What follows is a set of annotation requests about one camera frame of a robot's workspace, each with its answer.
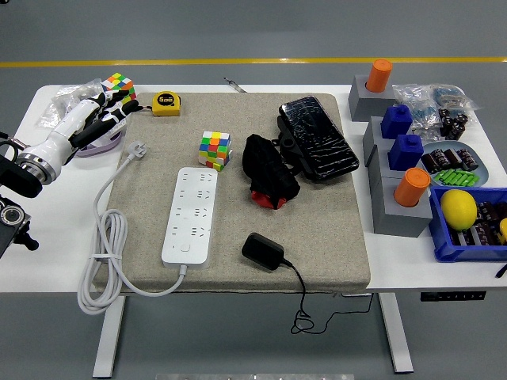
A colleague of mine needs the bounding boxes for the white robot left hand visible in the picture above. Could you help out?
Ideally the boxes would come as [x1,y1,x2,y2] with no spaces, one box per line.
[27,89,140,170]

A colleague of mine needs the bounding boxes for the white power strip with cable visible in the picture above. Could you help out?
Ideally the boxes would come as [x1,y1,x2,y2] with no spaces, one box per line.
[77,140,219,317]

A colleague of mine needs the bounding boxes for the black power adapter with cord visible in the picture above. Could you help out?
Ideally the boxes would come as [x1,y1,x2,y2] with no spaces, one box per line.
[241,232,375,336]

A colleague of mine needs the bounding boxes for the clear plastic bag of parts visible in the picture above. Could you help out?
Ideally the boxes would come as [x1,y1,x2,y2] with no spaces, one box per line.
[34,78,106,130]

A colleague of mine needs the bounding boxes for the colourful puzzle cube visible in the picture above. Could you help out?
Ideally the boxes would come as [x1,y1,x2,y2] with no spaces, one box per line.
[101,72,137,104]
[197,130,233,172]

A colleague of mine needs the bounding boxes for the yellow tape measure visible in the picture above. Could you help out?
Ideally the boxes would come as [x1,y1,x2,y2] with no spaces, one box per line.
[136,90,182,117]

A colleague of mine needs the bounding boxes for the black folded umbrella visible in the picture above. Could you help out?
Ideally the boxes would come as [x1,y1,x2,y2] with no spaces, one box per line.
[242,133,301,210]

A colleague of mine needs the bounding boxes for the white table leg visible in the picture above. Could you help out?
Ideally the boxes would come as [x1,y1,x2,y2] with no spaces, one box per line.
[378,293,415,374]
[92,294,127,379]

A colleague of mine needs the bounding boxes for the grey-brown fabric mat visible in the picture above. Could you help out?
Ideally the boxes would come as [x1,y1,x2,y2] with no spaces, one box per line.
[93,93,372,295]

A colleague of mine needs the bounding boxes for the black shiny wrapped case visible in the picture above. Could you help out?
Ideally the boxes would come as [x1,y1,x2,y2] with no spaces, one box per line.
[278,95,360,182]

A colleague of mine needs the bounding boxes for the grey block base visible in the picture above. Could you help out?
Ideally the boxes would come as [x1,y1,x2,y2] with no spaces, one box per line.
[370,176,433,238]
[362,116,397,167]
[348,74,397,122]
[366,144,423,183]

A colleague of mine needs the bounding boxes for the orange cylinder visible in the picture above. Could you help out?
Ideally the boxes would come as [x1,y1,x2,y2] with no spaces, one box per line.
[365,59,393,93]
[393,167,432,208]

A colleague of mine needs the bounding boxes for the blue bottle-shaped block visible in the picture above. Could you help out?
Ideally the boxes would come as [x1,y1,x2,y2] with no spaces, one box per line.
[379,104,414,139]
[387,134,425,172]

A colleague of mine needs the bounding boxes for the clear bag of blue parts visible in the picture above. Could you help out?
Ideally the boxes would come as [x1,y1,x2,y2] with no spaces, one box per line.
[391,83,439,138]
[429,82,483,112]

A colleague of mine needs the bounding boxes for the black capacitor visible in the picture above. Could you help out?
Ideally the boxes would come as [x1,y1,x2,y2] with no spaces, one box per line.
[435,148,463,169]
[455,148,479,172]
[420,152,441,173]

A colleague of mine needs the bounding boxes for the clear bag of black capacitors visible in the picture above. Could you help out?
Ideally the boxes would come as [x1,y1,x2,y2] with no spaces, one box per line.
[411,106,472,142]

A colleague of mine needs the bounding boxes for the green battery pile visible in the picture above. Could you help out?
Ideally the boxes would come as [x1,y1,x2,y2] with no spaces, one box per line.
[433,168,480,187]

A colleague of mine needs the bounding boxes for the yellow lemon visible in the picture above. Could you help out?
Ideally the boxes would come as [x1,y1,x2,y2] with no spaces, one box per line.
[440,188,478,232]

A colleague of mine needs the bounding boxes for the light blue plate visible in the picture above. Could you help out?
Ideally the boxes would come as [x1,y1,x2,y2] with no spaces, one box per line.
[419,141,490,188]

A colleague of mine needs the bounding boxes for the blue plastic bin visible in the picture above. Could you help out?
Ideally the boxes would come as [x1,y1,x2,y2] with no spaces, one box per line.
[429,185,507,263]

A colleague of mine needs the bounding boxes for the black table control panel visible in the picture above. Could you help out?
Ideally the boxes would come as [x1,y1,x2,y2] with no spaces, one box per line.
[420,291,487,302]

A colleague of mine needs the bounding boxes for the black capacitors pile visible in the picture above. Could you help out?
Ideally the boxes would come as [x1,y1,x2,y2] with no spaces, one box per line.
[451,201,507,246]

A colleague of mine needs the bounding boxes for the black plastic bracket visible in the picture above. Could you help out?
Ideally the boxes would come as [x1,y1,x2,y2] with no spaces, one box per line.
[276,116,314,177]

